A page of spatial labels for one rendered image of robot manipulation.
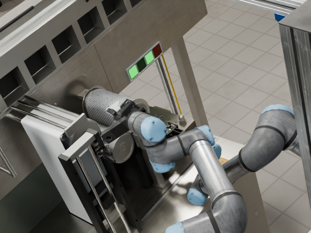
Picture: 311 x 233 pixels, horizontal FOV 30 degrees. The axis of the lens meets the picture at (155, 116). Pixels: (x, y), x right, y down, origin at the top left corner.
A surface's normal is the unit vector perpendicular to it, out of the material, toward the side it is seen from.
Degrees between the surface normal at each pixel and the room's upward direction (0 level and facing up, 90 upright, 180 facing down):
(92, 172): 90
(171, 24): 90
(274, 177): 0
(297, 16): 0
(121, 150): 90
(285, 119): 42
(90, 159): 90
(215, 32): 0
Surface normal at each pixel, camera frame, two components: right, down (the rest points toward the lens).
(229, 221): 0.21, -0.43
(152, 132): 0.45, 0.18
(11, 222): 0.73, 0.24
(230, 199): 0.00, -0.83
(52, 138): -0.62, 0.61
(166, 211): -0.27, -0.76
